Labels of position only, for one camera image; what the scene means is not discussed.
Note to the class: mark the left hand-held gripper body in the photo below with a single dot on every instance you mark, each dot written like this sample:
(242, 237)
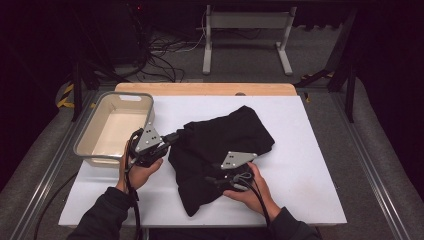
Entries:
(148, 140)

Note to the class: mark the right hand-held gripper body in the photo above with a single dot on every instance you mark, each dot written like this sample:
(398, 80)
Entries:
(236, 160)

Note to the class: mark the black sleeveless shirt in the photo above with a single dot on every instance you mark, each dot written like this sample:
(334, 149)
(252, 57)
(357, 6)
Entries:
(213, 140)

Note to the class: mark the beige plastic basket grey rim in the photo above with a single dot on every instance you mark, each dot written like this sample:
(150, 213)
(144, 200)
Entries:
(116, 133)

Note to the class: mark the person's left hand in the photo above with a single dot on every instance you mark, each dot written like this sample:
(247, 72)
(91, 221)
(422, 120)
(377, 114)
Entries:
(138, 176)

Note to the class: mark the person's right hand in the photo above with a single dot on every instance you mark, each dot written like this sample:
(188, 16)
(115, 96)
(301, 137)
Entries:
(255, 200)

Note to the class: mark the white board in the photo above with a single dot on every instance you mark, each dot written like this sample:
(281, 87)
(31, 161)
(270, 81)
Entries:
(300, 183)

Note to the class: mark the yellow black floor tape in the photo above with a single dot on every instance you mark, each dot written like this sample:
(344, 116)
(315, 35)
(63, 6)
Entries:
(65, 104)
(308, 76)

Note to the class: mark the black equipment case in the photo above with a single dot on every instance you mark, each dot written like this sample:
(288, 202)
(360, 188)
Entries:
(123, 36)

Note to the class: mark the black metal stand with legs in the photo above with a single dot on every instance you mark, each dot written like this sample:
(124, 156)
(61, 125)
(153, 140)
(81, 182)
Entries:
(350, 100)

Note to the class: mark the black metal stand post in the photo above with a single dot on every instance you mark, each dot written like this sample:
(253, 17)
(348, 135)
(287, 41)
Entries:
(77, 100)

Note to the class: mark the aluminium rail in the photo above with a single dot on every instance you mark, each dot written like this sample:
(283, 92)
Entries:
(380, 190)
(39, 200)

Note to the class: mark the white metal stand frame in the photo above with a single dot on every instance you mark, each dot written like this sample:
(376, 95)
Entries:
(246, 20)

